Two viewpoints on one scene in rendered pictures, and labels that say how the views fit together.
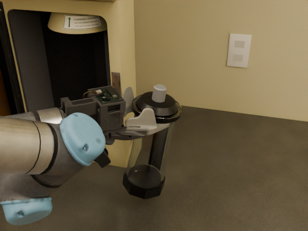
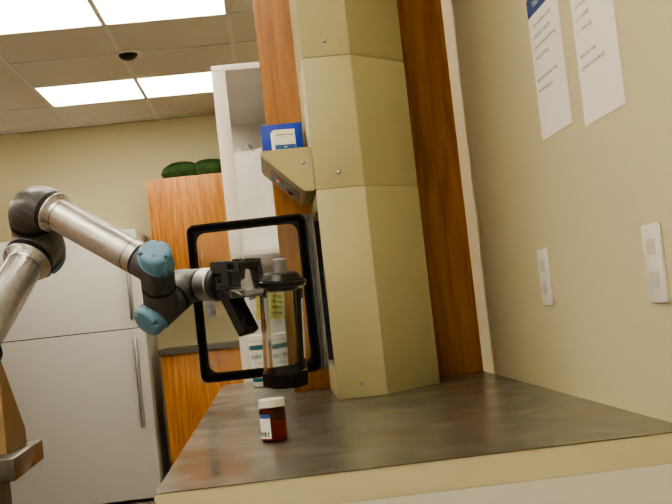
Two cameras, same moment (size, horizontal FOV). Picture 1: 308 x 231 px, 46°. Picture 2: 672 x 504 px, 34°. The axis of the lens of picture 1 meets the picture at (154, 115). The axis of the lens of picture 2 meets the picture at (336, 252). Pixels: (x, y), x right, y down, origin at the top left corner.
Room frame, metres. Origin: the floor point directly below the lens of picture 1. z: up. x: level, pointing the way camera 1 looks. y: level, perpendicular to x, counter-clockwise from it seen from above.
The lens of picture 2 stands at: (0.06, -2.24, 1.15)
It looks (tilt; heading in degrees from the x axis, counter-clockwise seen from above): 3 degrees up; 71
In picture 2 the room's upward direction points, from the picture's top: 6 degrees counter-clockwise
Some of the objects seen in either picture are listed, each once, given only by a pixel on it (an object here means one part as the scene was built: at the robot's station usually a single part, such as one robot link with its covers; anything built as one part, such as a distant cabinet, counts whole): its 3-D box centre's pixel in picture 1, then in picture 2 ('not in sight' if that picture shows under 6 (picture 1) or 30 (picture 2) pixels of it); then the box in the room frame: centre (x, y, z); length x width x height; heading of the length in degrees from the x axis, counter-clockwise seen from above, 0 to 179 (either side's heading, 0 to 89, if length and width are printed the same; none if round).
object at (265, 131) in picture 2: not in sight; (282, 145); (0.82, 0.32, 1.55); 0.10 x 0.10 x 0.09; 75
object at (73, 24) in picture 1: (81, 13); not in sight; (0.95, 0.19, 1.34); 0.18 x 0.18 x 0.05
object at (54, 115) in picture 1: (52, 127); (212, 284); (0.58, 0.19, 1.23); 0.08 x 0.05 x 0.08; 28
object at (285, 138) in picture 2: not in sight; (283, 143); (0.79, 0.21, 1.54); 0.05 x 0.05 x 0.06; 83
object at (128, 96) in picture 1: (129, 98); not in sight; (0.71, 0.05, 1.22); 0.09 x 0.03 x 0.06; 142
